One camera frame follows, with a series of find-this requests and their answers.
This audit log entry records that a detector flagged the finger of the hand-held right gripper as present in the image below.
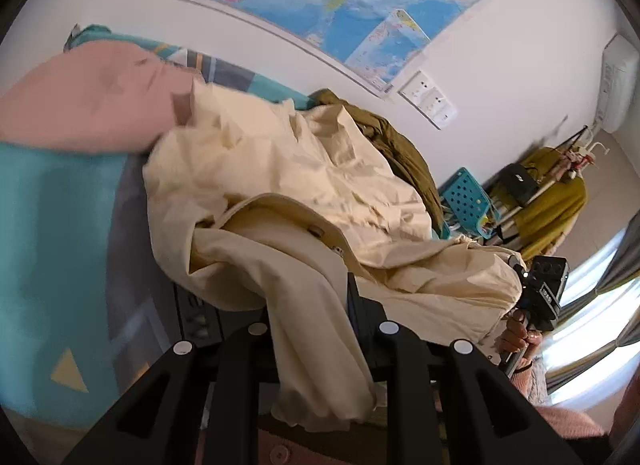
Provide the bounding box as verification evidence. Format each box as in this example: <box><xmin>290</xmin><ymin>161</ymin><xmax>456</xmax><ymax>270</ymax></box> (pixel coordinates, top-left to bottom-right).
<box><xmin>507</xmin><ymin>254</ymin><xmax>530</xmax><ymax>307</ymax></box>

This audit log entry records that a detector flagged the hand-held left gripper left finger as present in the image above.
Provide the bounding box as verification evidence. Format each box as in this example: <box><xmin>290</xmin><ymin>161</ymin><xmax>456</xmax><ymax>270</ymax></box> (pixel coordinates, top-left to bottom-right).
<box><xmin>60</xmin><ymin>322</ymin><xmax>281</xmax><ymax>465</ymax></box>

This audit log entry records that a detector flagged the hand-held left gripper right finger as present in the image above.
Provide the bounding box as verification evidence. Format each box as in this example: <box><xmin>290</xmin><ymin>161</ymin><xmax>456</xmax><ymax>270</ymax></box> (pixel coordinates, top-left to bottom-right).
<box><xmin>345</xmin><ymin>271</ymin><xmax>566</xmax><ymax>465</ymax></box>

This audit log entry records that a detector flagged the cream yellow shirt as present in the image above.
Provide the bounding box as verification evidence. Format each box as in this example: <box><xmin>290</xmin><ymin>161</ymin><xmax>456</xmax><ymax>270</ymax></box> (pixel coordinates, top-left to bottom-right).
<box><xmin>142</xmin><ymin>80</ymin><xmax>526</xmax><ymax>433</ymax></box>

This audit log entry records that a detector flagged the person's right forearm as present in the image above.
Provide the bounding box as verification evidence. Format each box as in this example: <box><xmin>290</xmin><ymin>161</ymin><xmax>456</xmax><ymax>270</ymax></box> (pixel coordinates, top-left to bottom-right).
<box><xmin>514</xmin><ymin>357</ymin><xmax>610</xmax><ymax>442</ymax></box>

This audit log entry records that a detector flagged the person's right hand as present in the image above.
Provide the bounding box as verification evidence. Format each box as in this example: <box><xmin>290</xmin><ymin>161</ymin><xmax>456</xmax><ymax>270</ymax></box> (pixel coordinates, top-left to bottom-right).
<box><xmin>497</xmin><ymin>316</ymin><xmax>544</xmax><ymax>362</ymax></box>

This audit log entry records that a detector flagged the grey curtain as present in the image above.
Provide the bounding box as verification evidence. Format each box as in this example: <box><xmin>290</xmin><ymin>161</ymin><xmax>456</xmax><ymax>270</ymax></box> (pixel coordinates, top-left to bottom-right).
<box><xmin>544</xmin><ymin>222</ymin><xmax>640</xmax><ymax>397</ymax></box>

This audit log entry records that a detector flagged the hanging yellow-green sweater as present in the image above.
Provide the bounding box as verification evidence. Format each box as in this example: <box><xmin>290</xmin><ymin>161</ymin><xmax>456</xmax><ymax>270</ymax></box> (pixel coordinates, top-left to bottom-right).
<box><xmin>491</xmin><ymin>146</ymin><xmax>589</xmax><ymax>260</ymax></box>

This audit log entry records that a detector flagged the black handbag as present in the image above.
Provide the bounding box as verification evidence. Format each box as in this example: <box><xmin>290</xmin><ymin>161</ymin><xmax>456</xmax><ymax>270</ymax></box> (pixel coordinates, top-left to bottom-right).
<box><xmin>497</xmin><ymin>163</ymin><xmax>542</xmax><ymax>207</ymax></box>

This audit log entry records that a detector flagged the teal plastic storage rack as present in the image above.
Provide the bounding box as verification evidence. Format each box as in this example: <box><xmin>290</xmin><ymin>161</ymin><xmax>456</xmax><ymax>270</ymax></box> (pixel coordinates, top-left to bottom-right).
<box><xmin>439</xmin><ymin>168</ymin><xmax>494</xmax><ymax>242</ymax></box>

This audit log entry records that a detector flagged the pink hanging ornament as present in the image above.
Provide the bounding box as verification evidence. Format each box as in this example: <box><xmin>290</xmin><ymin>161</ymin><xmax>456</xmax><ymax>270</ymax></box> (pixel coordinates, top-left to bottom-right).
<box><xmin>564</xmin><ymin>146</ymin><xmax>597</xmax><ymax>182</ymax></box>

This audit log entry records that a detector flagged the olive green garment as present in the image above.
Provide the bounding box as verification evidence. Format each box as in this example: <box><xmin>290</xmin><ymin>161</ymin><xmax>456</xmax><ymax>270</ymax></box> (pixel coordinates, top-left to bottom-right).
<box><xmin>310</xmin><ymin>88</ymin><xmax>446</xmax><ymax>241</ymax></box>

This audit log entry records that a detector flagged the white air conditioner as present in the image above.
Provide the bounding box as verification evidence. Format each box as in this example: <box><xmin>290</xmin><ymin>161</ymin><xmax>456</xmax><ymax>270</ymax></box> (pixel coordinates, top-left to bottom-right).
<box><xmin>596</xmin><ymin>34</ymin><xmax>640</xmax><ymax>134</ymax></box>

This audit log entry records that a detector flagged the folded pink garment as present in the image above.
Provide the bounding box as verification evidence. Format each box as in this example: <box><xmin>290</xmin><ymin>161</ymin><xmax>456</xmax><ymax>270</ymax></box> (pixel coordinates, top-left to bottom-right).
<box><xmin>0</xmin><ymin>39</ymin><xmax>207</xmax><ymax>156</ymax></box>

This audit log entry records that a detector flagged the teal patterned cloth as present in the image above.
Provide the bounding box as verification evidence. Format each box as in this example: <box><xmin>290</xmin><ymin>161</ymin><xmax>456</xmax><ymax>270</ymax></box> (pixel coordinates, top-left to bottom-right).
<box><xmin>64</xmin><ymin>24</ymin><xmax>113</xmax><ymax>52</ymax></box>

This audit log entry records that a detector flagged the white wall switch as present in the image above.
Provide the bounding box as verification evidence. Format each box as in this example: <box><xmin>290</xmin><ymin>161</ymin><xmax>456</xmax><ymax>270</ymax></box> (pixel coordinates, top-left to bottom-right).
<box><xmin>432</xmin><ymin>101</ymin><xmax>457</xmax><ymax>129</ymax></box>

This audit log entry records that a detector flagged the white wall socket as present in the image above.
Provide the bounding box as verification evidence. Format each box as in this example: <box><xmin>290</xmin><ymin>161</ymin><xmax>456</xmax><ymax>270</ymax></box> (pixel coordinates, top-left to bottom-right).
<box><xmin>417</xmin><ymin>86</ymin><xmax>447</xmax><ymax>115</ymax></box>
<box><xmin>400</xmin><ymin>70</ymin><xmax>435</xmax><ymax>102</ymax></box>

